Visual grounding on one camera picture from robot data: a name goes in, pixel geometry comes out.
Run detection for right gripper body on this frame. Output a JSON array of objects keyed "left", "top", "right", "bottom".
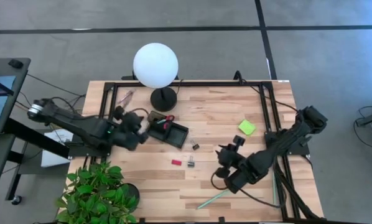
[{"left": 223, "top": 144, "right": 246, "bottom": 169}]

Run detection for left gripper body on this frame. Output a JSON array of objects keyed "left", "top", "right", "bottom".
[{"left": 117, "top": 111, "right": 145, "bottom": 149}]

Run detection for purple pen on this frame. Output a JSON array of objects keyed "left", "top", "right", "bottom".
[{"left": 116, "top": 89, "right": 136, "bottom": 107}]

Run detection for black mesh desk organizer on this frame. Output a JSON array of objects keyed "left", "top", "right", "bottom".
[{"left": 146, "top": 110, "right": 190, "bottom": 149}]

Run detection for light green pencil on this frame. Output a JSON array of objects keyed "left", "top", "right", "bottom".
[{"left": 271, "top": 172, "right": 277, "bottom": 207}]

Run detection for white globe table lamp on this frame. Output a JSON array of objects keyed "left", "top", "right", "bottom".
[{"left": 132, "top": 42, "right": 180, "bottom": 113}]

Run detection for green potted plant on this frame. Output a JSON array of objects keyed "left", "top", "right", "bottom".
[{"left": 55, "top": 161, "right": 141, "bottom": 224}]

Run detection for white box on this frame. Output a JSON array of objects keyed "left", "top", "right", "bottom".
[{"left": 40, "top": 129, "right": 75, "bottom": 168}]

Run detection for black stand beam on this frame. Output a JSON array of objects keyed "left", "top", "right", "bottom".
[{"left": 4, "top": 117, "right": 72, "bottom": 160}]

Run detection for black side table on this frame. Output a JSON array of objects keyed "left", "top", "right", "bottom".
[{"left": 0, "top": 57, "right": 32, "bottom": 135}]

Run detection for black computer mouse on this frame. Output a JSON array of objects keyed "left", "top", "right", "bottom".
[{"left": 7, "top": 58, "right": 25, "bottom": 70}]

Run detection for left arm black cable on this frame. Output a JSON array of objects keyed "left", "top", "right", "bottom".
[{"left": 128, "top": 107, "right": 150, "bottom": 118}]

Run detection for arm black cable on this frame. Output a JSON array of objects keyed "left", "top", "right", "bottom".
[
  {"left": 128, "top": 107, "right": 150, "bottom": 118},
  {"left": 241, "top": 79, "right": 299, "bottom": 113}
]

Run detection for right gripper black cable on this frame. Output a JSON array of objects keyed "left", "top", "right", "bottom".
[{"left": 210, "top": 172, "right": 284, "bottom": 209}]

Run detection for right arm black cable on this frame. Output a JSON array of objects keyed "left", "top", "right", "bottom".
[{"left": 241, "top": 79, "right": 299, "bottom": 113}]

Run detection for black aluminium table frame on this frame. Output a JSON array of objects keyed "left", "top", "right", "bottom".
[{"left": 67, "top": 80, "right": 327, "bottom": 224}]

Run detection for black floor cables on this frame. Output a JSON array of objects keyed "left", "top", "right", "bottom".
[{"left": 16, "top": 73, "right": 88, "bottom": 110}]

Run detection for metal stand with cables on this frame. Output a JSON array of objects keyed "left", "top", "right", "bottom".
[{"left": 353, "top": 105, "right": 372, "bottom": 153}]

